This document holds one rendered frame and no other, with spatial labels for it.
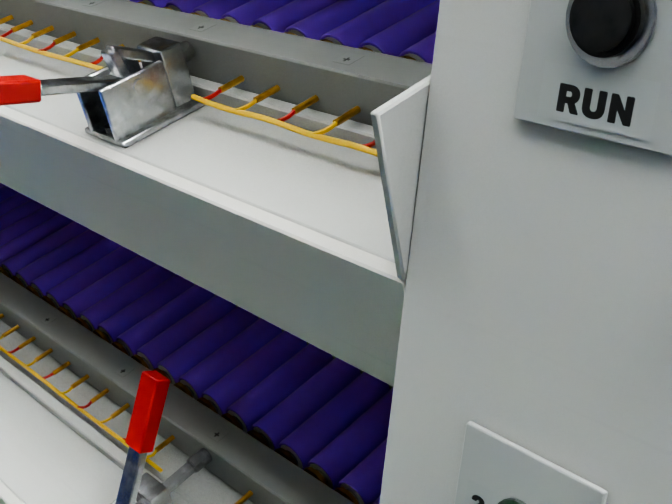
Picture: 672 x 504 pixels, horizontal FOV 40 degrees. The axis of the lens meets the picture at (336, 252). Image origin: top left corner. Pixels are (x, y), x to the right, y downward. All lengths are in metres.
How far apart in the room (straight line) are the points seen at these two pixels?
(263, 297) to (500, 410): 0.10
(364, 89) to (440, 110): 0.08
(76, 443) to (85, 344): 0.06
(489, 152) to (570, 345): 0.05
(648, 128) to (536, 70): 0.03
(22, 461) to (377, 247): 0.31
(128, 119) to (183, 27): 0.05
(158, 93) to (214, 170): 0.05
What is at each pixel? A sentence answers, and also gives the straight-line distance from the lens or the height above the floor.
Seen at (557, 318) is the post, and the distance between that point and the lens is 0.22.
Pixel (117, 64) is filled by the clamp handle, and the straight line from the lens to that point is 0.36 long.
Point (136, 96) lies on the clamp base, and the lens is 0.36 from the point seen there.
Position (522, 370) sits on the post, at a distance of 0.23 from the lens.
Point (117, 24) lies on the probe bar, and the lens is 0.42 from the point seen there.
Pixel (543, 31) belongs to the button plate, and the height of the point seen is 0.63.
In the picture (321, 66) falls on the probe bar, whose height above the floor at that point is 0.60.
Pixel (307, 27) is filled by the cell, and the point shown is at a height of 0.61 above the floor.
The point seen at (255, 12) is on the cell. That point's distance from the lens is 0.41.
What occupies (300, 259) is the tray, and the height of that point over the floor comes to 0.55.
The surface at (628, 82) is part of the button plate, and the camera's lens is 0.20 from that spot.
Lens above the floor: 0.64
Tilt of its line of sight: 19 degrees down
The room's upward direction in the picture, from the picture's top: 5 degrees clockwise
